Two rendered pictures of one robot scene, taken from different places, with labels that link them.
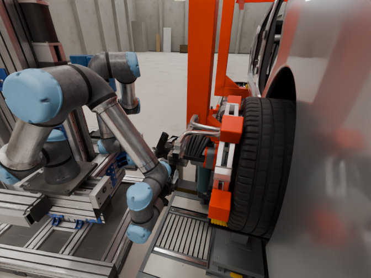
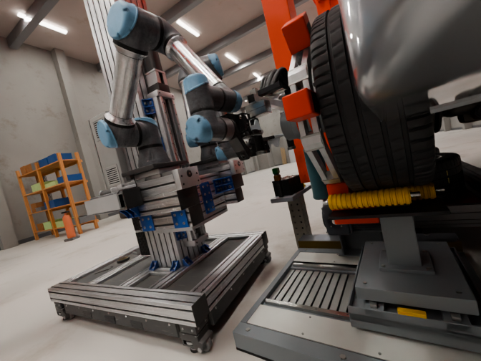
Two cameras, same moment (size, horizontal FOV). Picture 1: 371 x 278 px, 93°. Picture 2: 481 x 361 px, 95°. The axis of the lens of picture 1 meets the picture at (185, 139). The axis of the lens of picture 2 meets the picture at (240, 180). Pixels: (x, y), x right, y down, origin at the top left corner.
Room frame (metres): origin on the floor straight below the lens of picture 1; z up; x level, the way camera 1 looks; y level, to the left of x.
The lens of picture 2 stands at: (-0.22, -0.16, 0.72)
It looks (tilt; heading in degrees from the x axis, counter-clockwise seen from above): 3 degrees down; 21
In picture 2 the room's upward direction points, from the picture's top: 13 degrees counter-clockwise
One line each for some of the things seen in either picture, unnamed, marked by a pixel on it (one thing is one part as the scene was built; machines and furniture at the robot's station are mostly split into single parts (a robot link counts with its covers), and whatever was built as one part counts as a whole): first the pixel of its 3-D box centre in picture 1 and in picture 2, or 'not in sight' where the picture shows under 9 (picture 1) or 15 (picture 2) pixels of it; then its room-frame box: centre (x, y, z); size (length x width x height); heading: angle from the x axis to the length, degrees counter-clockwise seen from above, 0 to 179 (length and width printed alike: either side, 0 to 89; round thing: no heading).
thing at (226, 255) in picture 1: (240, 228); (399, 238); (0.73, -0.38, 0.32); 0.40 x 0.30 x 0.28; 165
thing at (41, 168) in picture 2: not in sight; (56, 197); (3.84, 6.94, 1.10); 2.38 x 0.65 x 2.19; 83
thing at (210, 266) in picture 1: (236, 241); (409, 281); (0.76, -0.38, 0.13); 0.50 x 0.36 x 0.10; 165
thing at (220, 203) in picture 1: (219, 204); (300, 106); (0.47, -0.14, 0.85); 0.09 x 0.08 x 0.07; 165
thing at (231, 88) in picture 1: (239, 86); not in sight; (3.14, -0.92, 0.69); 0.52 x 0.17 x 0.35; 75
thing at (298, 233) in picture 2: (177, 166); (300, 220); (1.51, 0.08, 0.21); 0.10 x 0.10 x 0.42; 75
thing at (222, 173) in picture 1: (224, 158); (325, 114); (0.78, -0.21, 0.85); 0.54 x 0.07 x 0.54; 165
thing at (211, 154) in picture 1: (211, 156); (308, 119); (0.80, -0.14, 0.85); 0.21 x 0.14 x 0.14; 75
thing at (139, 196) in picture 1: (143, 198); (202, 97); (0.40, 0.13, 0.95); 0.11 x 0.08 x 0.11; 163
